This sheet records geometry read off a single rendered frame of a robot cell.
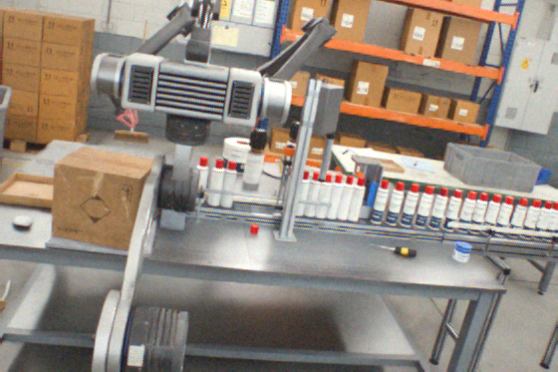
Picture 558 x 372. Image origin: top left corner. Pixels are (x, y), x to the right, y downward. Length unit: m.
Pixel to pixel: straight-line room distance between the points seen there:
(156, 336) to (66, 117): 4.33
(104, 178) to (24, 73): 3.76
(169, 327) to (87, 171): 0.71
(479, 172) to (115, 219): 2.79
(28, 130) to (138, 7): 2.12
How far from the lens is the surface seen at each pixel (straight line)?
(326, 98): 1.98
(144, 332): 1.27
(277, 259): 1.96
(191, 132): 1.52
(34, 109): 5.50
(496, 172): 3.99
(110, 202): 1.79
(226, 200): 2.20
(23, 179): 2.47
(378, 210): 2.36
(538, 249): 2.82
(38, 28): 5.37
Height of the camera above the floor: 1.69
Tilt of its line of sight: 16 degrees down
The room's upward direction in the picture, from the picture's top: 10 degrees clockwise
